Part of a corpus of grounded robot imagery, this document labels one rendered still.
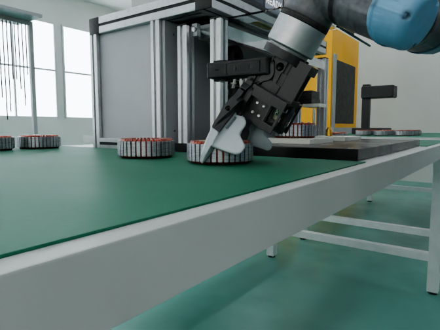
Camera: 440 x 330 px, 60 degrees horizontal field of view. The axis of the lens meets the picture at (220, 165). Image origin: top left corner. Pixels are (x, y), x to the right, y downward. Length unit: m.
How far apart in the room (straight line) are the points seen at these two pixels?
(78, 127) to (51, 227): 7.92
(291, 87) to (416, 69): 5.81
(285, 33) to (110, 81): 0.67
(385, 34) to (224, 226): 0.32
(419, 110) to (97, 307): 6.17
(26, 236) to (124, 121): 0.87
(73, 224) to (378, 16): 0.41
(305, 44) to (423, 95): 5.76
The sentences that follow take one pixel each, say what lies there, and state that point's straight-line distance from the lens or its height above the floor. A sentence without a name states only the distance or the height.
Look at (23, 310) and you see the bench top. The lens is 0.20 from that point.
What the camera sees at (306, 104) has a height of 0.88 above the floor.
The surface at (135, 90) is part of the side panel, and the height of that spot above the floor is 0.91.
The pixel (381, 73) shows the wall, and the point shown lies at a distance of 6.46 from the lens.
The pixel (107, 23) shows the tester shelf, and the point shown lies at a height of 1.09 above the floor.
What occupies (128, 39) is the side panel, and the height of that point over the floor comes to 1.04.
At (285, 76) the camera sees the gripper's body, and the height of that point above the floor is 0.88.
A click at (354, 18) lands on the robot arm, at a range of 0.54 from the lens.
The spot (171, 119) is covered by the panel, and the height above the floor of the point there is 0.83.
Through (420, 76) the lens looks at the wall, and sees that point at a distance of 6.34.
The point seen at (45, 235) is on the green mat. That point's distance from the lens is 0.24.
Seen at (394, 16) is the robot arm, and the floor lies 0.94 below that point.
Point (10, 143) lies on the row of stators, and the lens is 1.11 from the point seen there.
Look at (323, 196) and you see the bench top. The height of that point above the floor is 0.73.
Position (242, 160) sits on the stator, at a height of 0.76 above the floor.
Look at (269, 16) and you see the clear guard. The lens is 0.94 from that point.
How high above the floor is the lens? 0.81
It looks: 6 degrees down
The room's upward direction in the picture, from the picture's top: straight up
